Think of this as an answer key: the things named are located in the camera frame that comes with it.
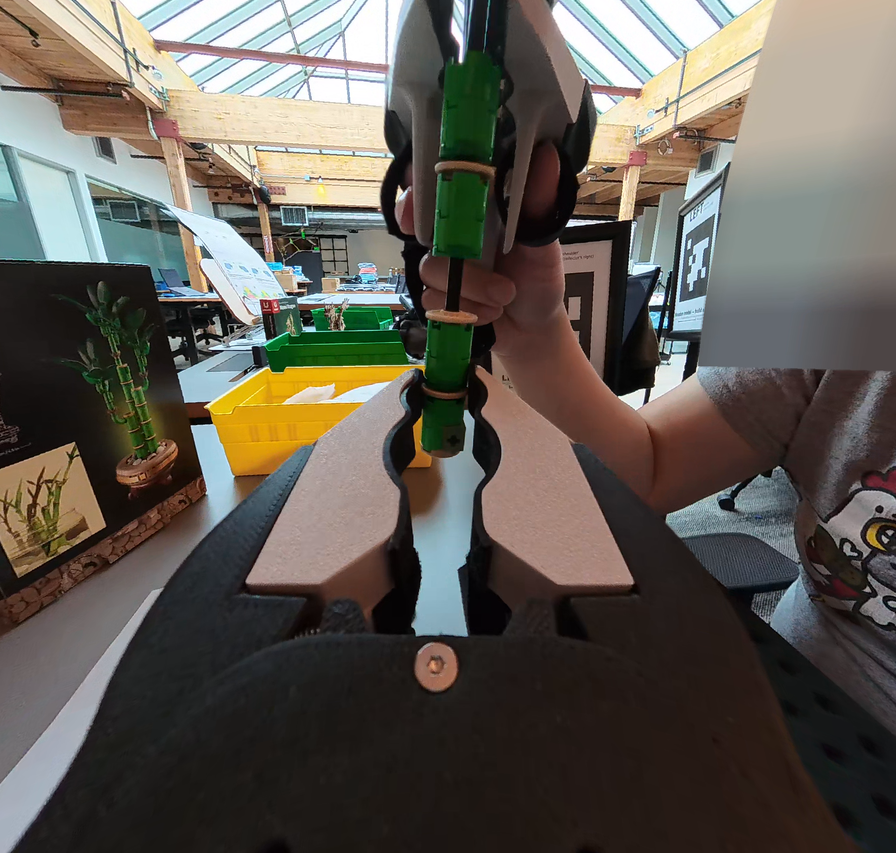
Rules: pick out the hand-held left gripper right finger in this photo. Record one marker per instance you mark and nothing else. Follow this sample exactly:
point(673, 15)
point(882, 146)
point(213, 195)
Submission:
point(553, 517)

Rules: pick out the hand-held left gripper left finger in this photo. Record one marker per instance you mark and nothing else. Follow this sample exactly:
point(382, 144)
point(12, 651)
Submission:
point(322, 517)

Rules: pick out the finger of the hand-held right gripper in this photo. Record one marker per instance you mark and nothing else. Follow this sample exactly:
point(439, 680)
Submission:
point(542, 62)
point(416, 83)

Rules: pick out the toy bamboo stalk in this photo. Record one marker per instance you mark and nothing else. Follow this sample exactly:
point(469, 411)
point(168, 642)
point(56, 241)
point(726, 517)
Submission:
point(455, 216)

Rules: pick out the person's right forearm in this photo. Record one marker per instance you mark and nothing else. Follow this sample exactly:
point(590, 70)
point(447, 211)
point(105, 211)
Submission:
point(616, 440)

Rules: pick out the person's right hand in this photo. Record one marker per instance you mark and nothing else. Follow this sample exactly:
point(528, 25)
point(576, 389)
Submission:
point(525, 307)

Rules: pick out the yellow plastic bin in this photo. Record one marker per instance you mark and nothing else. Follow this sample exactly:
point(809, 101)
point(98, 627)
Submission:
point(280, 433)

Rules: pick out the white plastic bag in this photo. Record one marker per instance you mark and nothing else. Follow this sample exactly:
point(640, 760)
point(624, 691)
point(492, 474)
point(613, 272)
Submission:
point(315, 394)

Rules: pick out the framed marker sign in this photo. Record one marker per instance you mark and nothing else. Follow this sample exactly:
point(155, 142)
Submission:
point(700, 258)
point(595, 293)

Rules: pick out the green plastic bin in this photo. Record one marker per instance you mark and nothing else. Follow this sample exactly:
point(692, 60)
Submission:
point(329, 352)

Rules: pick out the small green bin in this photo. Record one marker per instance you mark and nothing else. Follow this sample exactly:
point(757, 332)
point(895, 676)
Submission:
point(367, 319)

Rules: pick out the brown bamboo model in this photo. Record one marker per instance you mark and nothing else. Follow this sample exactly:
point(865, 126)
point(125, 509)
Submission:
point(336, 315)

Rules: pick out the small dark box red label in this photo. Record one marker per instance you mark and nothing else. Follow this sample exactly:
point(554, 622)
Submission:
point(280, 317)

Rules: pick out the black toy set box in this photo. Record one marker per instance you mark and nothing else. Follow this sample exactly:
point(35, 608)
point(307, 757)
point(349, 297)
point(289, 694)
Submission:
point(91, 412)

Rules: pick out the tilted poster board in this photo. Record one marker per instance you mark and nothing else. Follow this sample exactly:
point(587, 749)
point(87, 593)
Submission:
point(224, 258)

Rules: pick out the dark open laptop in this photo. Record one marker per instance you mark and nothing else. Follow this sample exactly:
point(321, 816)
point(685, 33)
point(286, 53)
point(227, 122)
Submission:
point(171, 279)

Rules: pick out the building instruction booklet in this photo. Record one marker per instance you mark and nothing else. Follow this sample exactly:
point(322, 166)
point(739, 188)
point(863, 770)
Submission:
point(70, 685)

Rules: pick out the person's grey trousers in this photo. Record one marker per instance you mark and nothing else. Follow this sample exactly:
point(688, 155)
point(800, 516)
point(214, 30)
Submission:
point(840, 657)

